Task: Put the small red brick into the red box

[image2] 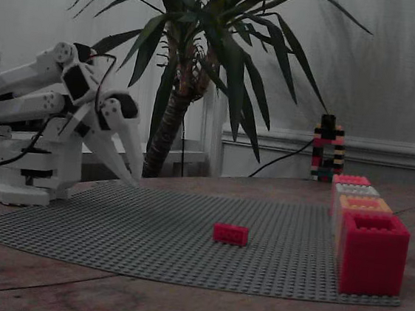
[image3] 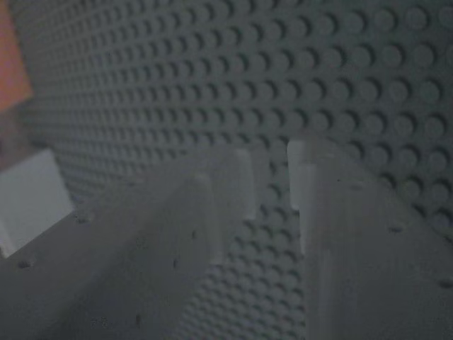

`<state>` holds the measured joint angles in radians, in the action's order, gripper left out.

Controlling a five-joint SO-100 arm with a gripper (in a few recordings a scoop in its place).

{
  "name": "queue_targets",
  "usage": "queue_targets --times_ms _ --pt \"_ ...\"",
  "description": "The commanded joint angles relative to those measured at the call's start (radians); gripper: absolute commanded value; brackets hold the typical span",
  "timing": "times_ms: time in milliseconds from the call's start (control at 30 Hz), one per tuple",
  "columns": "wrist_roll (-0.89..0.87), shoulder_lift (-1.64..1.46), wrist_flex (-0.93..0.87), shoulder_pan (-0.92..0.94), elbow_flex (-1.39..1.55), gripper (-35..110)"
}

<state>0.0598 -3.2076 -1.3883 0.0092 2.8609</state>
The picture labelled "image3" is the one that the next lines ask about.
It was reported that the grey white brick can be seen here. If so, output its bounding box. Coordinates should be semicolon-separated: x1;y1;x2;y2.
0;148;76;259

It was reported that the grey studded baseplate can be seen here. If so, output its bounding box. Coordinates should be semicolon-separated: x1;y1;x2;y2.
10;0;453;340

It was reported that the orange brick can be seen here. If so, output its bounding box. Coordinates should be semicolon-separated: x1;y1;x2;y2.
0;0;35;115

